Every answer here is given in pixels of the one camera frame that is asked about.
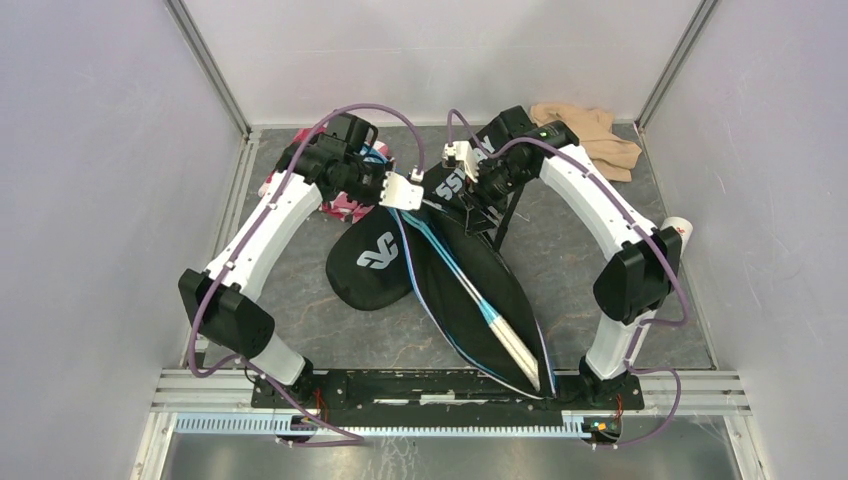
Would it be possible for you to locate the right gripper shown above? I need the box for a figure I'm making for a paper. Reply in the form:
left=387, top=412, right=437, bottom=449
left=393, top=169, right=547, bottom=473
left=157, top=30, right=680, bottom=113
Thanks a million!
left=459, top=156, right=534, bottom=237

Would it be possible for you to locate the black Crossway racket cover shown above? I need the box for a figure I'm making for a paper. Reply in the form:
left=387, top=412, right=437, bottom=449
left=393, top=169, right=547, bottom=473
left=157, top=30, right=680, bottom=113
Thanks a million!
left=326, top=106, right=534, bottom=311

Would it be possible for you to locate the blue frame badminton racket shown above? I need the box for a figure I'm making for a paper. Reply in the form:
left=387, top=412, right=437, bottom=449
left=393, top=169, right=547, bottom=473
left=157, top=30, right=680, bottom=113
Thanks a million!
left=423, top=225, right=541, bottom=392

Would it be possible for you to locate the blue Sport racket cover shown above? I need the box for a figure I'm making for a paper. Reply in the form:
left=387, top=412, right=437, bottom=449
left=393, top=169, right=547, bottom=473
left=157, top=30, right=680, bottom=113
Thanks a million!
left=383, top=161, right=542, bottom=399

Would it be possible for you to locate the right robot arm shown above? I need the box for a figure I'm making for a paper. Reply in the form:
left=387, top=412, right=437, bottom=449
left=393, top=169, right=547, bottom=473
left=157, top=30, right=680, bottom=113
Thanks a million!
left=501, top=134, right=693, bottom=408

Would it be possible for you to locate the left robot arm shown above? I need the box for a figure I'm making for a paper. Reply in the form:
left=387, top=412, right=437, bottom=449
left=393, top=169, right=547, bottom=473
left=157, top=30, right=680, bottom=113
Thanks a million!
left=178, top=112, right=392, bottom=408

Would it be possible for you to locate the pink camouflage cloth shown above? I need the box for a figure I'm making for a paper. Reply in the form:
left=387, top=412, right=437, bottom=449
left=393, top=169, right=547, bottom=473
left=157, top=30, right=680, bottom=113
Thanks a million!
left=256, top=125, right=397, bottom=225

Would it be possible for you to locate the beige cloth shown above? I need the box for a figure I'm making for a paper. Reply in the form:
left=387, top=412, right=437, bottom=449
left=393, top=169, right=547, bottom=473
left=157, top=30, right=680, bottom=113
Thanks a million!
left=529, top=103, right=642, bottom=183

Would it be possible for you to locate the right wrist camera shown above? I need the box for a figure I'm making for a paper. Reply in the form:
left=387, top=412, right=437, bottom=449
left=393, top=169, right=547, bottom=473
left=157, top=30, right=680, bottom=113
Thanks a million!
left=442, top=141, right=479, bottom=183

